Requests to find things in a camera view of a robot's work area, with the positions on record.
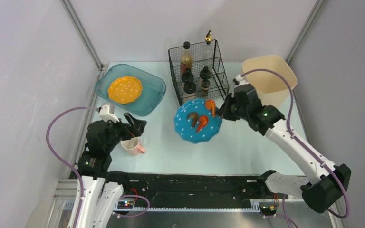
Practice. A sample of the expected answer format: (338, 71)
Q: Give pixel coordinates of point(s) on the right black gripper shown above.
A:
(230, 107)

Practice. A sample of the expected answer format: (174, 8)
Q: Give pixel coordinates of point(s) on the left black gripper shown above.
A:
(125, 128)

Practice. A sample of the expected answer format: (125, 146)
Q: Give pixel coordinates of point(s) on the pink white mug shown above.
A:
(133, 146)

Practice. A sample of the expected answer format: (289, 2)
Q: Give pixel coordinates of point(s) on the yellow polka dot plate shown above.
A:
(125, 90)

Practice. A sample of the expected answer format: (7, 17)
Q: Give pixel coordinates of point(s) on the small spice jar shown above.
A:
(205, 88)

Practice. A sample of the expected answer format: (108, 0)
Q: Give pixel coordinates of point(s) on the white powder dispenser bottle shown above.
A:
(205, 73)

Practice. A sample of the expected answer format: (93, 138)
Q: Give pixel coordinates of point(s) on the white-bead shaker jar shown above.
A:
(187, 76)
(189, 90)

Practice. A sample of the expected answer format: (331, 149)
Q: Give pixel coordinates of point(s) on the blue polka dot plate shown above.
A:
(183, 128)

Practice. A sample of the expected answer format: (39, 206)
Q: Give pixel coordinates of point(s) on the gold spout glass bottle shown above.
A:
(207, 53)

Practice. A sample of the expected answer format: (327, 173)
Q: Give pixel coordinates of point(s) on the brown sauce bottle black cap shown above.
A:
(186, 58)

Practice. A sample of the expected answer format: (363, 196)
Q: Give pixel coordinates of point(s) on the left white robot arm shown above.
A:
(96, 194)

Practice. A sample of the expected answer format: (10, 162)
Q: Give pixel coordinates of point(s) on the orange toy shrimp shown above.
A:
(211, 106)

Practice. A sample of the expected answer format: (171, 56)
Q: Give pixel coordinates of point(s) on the red toy shrimp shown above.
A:
(203, 121)

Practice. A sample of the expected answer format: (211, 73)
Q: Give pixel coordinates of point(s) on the dark toy shrimp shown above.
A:
(193, 118)

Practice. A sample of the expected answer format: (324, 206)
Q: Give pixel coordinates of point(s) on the teal plastic tub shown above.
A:
(154, 88)

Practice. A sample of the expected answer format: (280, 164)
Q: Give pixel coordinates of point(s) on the beige waste bin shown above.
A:
(271, 90)

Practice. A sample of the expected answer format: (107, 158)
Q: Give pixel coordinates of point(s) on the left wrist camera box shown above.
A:
(107, 113)

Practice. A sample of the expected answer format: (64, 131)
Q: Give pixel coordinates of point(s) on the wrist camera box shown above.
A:
(240, 80)
(107, 113)

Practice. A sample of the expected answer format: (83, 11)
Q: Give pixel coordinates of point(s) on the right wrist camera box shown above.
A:
(240, 80)

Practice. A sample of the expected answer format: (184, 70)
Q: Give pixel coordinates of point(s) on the black wire rack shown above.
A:
(219, 86)

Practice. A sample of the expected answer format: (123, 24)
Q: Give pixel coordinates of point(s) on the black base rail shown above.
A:
(178, 191)

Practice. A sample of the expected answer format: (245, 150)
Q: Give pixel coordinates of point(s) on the left aluminium frame post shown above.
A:
(74, 18)

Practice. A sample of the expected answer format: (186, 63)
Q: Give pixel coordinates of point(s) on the aluminium frame post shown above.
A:
(74, 18)
(311, 19)

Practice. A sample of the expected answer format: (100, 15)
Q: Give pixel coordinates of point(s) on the right aluminium frame post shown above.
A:
(311, 19)

